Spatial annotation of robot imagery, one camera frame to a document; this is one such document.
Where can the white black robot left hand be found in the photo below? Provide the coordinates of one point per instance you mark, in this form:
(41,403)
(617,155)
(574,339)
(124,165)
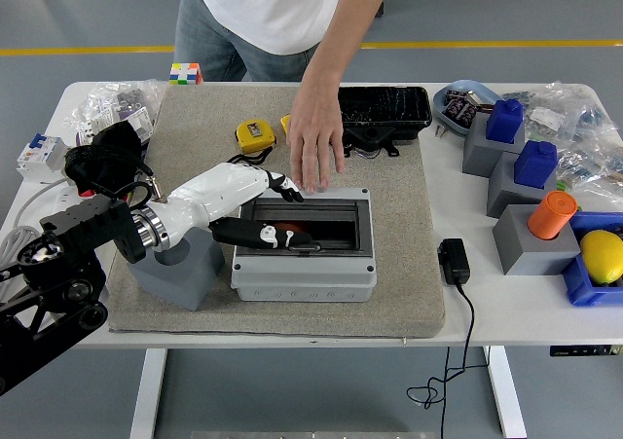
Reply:
(209,195)

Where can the person's hand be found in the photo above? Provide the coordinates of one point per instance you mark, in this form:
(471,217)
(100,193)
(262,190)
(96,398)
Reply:
(314,132)

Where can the orange cylinder battery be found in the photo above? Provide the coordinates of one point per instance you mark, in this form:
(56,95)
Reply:
(287,227)
(552,215)

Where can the smoky transparent box lid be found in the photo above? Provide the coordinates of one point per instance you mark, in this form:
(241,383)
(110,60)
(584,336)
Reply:
(340,212)

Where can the grey block with round hole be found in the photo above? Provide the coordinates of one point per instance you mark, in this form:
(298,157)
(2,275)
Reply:
(194,283)

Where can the person's forearm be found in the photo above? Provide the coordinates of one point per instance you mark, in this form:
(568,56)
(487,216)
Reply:
(345,35)

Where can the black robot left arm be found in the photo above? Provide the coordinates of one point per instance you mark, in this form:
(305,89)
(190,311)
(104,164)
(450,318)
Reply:
(48,288)

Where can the grey plastic junction box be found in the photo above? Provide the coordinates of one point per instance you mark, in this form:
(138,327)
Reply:
(302,283)

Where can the grey-brown mat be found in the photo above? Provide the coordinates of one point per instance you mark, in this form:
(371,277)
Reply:
(194,132)

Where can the black cloth glove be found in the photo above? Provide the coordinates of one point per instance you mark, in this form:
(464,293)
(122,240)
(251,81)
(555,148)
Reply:
(117,137)

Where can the colourful puzzle cube with white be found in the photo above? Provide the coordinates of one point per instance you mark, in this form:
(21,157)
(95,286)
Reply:
(185,74)

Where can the clear bag of small parts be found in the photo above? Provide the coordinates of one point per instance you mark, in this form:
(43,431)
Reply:
(126,98)

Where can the small metal clip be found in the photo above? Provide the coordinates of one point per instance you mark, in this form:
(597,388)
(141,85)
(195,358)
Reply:
(442,131)

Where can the light blue dish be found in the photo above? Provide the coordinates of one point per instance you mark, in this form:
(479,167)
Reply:
(440,105)

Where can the person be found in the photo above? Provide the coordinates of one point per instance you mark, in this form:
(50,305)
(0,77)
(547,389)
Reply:
(263,6)

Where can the dark purple packets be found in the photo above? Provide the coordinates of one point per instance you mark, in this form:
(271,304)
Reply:
(460,108)

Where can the grey block holder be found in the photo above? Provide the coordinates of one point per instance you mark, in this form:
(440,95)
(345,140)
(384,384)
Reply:
(506,195)
(530,256)
(479,157)

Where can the silver metal part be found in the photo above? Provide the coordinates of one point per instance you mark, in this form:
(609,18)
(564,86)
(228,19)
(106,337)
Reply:
(479,100)

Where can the white blue circuit breaker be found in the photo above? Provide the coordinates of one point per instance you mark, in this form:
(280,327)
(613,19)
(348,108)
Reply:
(44,159)

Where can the blue plastic block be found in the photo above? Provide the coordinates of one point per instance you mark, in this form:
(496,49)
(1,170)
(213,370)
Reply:
(505,122)
(535,166)

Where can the black power adapter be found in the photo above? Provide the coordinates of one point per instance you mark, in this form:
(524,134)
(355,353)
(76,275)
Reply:
(454,264)

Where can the white table leg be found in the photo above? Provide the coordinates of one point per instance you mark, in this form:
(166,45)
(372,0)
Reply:
(146,395)
(506,395)

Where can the clear bag of components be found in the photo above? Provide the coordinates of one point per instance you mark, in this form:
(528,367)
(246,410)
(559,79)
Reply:
(550,113)
(589,161)

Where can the small green part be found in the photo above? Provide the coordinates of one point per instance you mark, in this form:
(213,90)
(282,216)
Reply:
(562,185)

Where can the blue plastic bin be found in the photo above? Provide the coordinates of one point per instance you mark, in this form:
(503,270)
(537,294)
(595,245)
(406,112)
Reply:
(584,293)

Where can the yellow lemon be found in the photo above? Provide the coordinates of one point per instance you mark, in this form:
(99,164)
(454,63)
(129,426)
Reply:
(603,256)

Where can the black table control panel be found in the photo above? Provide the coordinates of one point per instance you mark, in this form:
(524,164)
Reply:
(579,351)

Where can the black plastic enclosure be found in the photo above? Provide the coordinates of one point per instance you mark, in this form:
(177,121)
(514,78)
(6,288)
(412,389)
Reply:
(389,108)

